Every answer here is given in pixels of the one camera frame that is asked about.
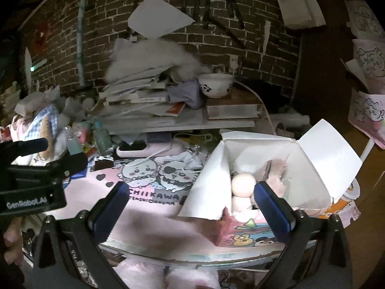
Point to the person's left hand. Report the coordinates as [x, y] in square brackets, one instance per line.
[13, 243]

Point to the white fluffy cloth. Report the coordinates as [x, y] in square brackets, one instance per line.
[150, 57]

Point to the teal bottle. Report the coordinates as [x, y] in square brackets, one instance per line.
[102, 138]

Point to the wooden peg doll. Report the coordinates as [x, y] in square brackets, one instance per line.
[243, 183]

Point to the green pole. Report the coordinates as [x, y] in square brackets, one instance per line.
[81, 36]

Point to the pink cartoon print box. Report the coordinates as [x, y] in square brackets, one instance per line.
[261, 147]

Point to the white device green light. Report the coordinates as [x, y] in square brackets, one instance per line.
[39, 64]

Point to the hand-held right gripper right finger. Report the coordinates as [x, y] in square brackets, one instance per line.
[272, 213]

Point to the thick white-edged book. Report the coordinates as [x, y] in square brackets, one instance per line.
[231, 111]

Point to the white paper bag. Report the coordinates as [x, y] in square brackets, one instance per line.
[297, 3]

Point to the pink cartoon tote bag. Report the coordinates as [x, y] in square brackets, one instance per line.
[370, 114]

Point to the pink fluffy pants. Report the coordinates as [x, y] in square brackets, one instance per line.
[168, 277]

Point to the white cartoon print bag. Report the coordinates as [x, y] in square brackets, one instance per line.
[370, 57]

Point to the purple cloth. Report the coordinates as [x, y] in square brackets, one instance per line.
[186, 96]

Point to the stack of books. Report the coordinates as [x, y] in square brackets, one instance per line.
[135, 99]

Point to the blue checkered plush toy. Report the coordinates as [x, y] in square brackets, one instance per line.
[45, 120]

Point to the white shelf board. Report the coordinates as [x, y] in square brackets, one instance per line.
[180, 125]

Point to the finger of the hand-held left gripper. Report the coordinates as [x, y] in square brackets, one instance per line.
[69, 165]

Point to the white panda bowl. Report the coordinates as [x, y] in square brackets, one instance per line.
[216, 85]

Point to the white paper sheet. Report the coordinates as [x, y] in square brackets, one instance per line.
[159, 16]

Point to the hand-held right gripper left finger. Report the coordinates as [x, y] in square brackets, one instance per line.
[108, 213]

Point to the white wall plug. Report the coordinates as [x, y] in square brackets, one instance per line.
[234, 63]

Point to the pink plush toy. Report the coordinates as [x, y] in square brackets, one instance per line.
[278, 168]

